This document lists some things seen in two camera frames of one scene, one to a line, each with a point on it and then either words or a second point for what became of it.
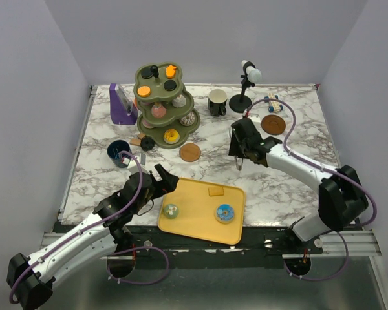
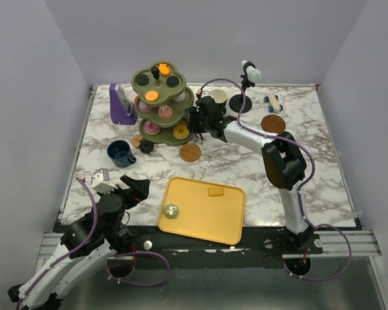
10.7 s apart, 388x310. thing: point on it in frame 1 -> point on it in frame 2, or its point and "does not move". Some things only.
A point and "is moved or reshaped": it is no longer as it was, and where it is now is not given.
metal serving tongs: [239, 169] -> [197, 137]
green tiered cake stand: [165, 108] does not move
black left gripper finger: [169, 181] -> [138, 189]
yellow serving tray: [205, 210] does not move
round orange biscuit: [143, 91] -> [151, 95]
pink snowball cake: [158, 110] -> [165, 112]
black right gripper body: [237, 148] -> [196, 124]
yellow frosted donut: [171, 136] -> [181, 132]
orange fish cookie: [170, 71] -> [164, 70]
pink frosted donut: [147, 124] is moved or reshaped
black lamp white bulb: [242, 103] does not move
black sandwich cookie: [169, 85] is moved or reshaped
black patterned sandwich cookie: [146, 72] -> [142, 79]
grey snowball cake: [180, 101] is moved or reshaped
